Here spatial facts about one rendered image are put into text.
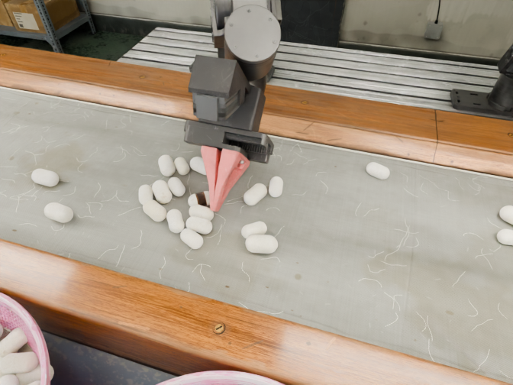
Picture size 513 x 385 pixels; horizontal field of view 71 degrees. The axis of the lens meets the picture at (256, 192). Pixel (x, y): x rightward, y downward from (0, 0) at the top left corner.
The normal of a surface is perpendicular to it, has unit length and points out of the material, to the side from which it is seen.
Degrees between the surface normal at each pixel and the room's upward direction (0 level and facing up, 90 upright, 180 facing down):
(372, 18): 90
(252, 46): 43
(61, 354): 0
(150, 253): 0
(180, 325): 0
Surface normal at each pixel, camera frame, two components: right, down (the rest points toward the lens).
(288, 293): 0.00, -0.70
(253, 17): 0.08, -0.02
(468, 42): -0.27, 0.66
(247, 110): -0.18, -0.08
